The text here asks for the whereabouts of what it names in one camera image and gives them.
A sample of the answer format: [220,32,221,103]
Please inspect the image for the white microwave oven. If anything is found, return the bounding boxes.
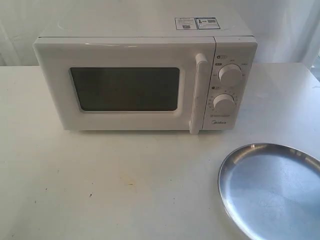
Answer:
[33,37,216,134]

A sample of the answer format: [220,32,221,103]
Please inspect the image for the white microwave oven body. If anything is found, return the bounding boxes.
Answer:
[39,22,258,132]

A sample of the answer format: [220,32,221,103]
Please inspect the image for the white appliance control knob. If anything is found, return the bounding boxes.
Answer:
[213,94,236,115]
[218,63,243,87]

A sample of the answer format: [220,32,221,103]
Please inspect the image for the blue white warning sticker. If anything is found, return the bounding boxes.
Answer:
[174,17,221,31]

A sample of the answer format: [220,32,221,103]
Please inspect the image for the round steel tray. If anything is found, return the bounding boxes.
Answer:
[217,143,320,240]

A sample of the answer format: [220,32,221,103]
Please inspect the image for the white backdrop curtain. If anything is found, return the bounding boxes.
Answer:
[0,0,320,68]

